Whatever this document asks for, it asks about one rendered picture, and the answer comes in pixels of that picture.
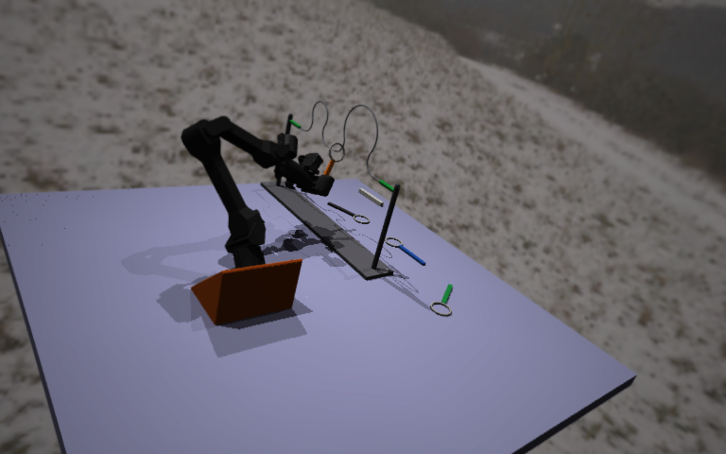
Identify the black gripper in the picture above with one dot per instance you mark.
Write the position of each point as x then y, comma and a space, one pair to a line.
309, 183

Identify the grey rectangular bar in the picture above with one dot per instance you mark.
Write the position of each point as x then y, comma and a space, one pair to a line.
370, 197

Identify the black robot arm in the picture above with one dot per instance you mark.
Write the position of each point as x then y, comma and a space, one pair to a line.
247, 227

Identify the black-handled grey loop tool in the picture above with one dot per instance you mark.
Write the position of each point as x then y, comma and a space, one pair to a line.
348, 212

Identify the grey loop with green handle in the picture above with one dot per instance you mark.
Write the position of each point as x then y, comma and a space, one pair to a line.
443, 301

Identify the grey loop with blue handle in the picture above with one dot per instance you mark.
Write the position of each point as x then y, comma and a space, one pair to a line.
406, 250

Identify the orange bar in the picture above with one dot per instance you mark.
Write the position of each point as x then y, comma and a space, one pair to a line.
330, 166

